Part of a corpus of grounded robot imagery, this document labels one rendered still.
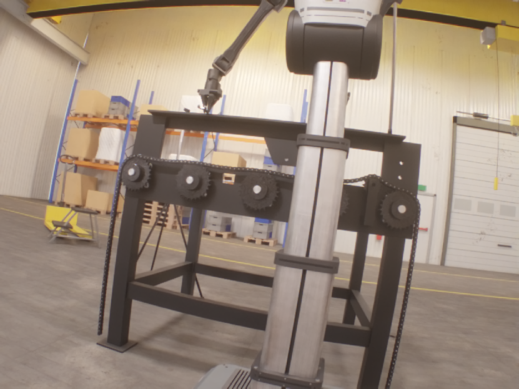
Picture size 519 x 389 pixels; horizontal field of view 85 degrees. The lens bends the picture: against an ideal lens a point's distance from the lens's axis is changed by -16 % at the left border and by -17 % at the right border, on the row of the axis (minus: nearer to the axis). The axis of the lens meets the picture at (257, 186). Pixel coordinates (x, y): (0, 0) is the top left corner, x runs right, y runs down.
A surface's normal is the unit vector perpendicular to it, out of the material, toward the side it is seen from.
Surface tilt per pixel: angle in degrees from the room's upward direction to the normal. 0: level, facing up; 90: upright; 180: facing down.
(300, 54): 138
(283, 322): 90
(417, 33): 90
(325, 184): 90
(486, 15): 90
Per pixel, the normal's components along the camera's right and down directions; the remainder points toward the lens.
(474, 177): -0.17, -0.11
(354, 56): -0.26, 0.66
